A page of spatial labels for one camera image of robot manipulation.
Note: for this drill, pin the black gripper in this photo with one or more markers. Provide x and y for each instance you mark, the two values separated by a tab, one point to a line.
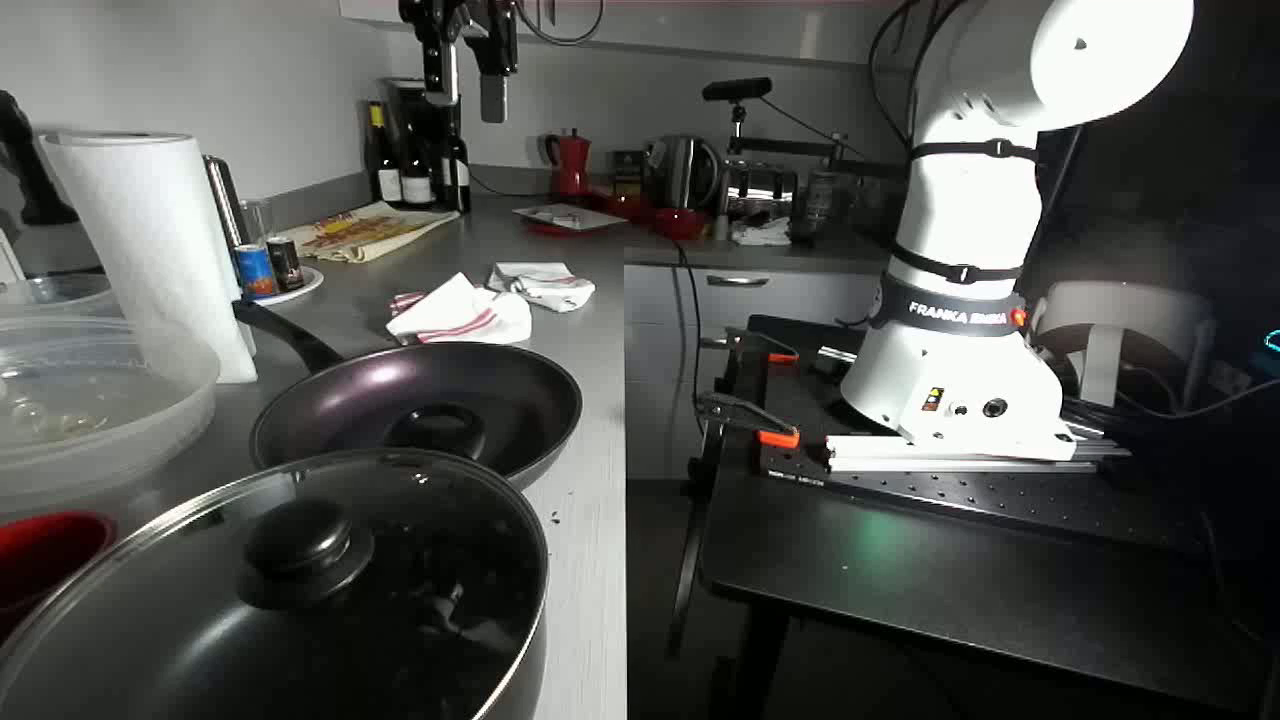
462	22

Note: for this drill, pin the dark purple frying pan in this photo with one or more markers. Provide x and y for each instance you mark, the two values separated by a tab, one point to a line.
443	403

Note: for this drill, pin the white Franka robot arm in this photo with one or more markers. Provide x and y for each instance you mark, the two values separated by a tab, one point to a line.
985	174

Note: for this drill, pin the white paper towel roll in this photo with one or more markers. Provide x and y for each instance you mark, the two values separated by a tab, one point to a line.
144	243

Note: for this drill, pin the black coffee machine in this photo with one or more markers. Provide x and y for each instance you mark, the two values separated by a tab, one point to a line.
406	105

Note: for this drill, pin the dark wine bottle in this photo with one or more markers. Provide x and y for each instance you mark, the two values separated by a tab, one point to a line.
387	155
417	181

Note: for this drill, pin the red moka pot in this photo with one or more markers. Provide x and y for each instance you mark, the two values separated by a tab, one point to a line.
570	163

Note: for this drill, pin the white printed packet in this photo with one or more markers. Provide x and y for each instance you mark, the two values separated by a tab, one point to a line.
573	218

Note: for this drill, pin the steel kettle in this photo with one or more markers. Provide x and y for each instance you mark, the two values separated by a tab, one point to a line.
687	174

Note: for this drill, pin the red tray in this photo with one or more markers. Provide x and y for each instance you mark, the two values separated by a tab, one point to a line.
673	221

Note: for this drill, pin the white round plate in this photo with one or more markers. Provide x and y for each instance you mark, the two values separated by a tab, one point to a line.
301	287

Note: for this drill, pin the blue can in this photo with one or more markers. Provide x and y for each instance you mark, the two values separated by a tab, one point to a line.
255	271

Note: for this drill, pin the grey drawer cabinet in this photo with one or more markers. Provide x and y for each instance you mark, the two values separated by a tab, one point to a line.
773	361

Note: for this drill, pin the spray bottle black trigger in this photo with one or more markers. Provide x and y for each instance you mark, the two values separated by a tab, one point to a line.
27	163

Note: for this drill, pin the clear plastic container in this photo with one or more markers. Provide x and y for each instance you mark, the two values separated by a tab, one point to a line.
95	403

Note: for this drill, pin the black cooking pot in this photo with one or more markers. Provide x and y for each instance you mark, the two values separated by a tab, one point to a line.
528	673

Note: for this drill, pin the red mug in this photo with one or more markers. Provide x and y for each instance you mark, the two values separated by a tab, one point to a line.
45	553

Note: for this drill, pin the black robot table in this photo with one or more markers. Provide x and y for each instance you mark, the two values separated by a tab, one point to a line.
960	573

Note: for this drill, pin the white round device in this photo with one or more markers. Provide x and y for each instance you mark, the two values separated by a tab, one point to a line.
1120	322

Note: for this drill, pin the grey wall cabinet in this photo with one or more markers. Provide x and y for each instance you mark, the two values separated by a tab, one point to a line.
694	24

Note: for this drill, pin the aluminium mounting rail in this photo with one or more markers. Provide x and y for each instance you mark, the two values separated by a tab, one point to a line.
960	448

